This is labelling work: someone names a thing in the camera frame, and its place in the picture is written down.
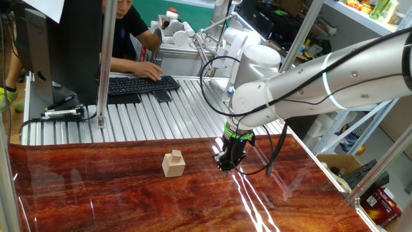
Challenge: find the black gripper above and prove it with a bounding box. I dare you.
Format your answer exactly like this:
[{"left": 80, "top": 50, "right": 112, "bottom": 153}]
[{"left": 212, "top": 137, "right": 257, "bottom": 177}]

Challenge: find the white haptic control device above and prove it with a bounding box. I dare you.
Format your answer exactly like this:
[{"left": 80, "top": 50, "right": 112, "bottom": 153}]
[{"left": 150, "top": 8, "right": 262, "bottom": 78}]

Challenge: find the bare person forearm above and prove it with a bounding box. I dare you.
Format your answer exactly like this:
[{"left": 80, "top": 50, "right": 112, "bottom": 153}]
[
  {"left": 136, "top": 28, "right": 163, "bottom": 52},
  {"left": 110, "top": 56, "right": 142, "bottom": 73}
]

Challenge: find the person hand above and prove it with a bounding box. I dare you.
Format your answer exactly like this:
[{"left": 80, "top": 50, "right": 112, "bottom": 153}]
[{"left": 134, "top": 61, "right": 165, "bottom": 82}]

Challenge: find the large wooden cube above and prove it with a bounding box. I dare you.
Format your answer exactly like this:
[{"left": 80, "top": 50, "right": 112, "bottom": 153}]
[{"left": 161, "top": 153, "right": 187, "bottom": 178}]

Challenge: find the black smartphone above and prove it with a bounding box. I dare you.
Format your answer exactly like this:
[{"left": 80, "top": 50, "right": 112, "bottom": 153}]
[{"left": 151, "top": 89, "right": 173, "bottom": 103}]

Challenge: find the white foam block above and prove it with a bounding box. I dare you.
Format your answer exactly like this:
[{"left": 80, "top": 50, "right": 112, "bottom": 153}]
[{"left": 304, "top": 111, "right": 335, "bottom": 152}]

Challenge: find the glossy wood-grain mat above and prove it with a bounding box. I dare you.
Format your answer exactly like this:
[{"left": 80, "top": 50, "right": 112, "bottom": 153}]
[{"left": 8, "top": 133, "right": 374, "bottom": 232}]

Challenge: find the aluminium equipment case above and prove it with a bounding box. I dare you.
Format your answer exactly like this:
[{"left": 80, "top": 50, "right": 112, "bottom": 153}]
[{"left": 141, "top": 41, "right": 226, "bottom": 77}]

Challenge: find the cardboard box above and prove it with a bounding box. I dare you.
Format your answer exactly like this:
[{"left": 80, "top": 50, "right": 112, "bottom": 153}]
[{"left": 317, "top": 153, "right": 363, "bottom": 177}]

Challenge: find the black keyboard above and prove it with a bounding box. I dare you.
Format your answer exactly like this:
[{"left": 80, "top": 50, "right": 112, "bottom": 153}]
[{"left": 108, "top": 75, "right": 181, "bottom": 96}]

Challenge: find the black plastic case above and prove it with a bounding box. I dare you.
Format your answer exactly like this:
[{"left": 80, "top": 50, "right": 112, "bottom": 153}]
[{"left": 342, "top": 159, "right": 390, "bottom": 191}]

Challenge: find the red white package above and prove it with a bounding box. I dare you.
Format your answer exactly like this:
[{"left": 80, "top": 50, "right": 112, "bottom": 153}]
[{"left": 360, "top": 187, "right": 403, "bottom": 228}]

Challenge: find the person in black shirt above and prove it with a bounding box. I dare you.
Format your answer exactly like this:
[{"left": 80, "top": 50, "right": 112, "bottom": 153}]
[{"left": 101, "top": 0, "right": 149, "bottom": 62}]

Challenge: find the white marker pen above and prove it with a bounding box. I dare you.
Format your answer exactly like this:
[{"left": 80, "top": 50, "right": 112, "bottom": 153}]
[{"left": 40, "top": 108, "right": 85, "bottom": 119}]

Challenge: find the black marker pen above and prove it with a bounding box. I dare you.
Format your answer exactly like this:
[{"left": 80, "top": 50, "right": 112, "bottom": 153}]
[{"left": 44, "top": 93, "right": 77, "bottom": 112}]

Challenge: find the black computer monitor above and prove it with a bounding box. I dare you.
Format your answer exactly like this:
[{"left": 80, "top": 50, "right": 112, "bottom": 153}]
[{"left": 12, "top": 0, "right": 142, "bottom": 106}]

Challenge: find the white metal shelf rack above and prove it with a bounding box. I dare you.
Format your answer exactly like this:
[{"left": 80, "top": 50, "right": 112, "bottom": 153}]
[{"left": 310, "top": 0, "right": 412, "bottom": 155}]

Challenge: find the white paper note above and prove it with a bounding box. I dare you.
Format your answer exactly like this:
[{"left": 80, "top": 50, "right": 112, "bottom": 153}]
[{"left": 22, "top": 0, "right": 65, "bottom": 24}]

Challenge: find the green flange ring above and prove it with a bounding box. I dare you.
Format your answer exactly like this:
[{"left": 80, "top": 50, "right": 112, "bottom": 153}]
[{"left": 223, "top": 124, "right": 255, "bottom": 141}]

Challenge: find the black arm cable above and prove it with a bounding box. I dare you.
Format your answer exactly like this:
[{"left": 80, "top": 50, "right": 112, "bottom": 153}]
[{"left": 199, "top": 27, "right": 412, "bottom": 177}]

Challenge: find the aluminium frame post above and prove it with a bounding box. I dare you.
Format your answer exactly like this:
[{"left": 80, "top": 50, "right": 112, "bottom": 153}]
[
  {"left": 279, "top": 0, "right": 324, "bottom": 73},
  {"left": 346, "top": 125, "right": 412, "bottom": 209},
  {"left": 96, "top": 0, "right": 119, "bottom": 129},
  {"left": 0, "top": 115, "right": 22, "bottom": 232}
]

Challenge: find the thin black table cable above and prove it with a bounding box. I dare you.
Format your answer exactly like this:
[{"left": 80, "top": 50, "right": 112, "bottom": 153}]
[{"left": 18, "top": 111, "right": 97, "bottom": 144}]

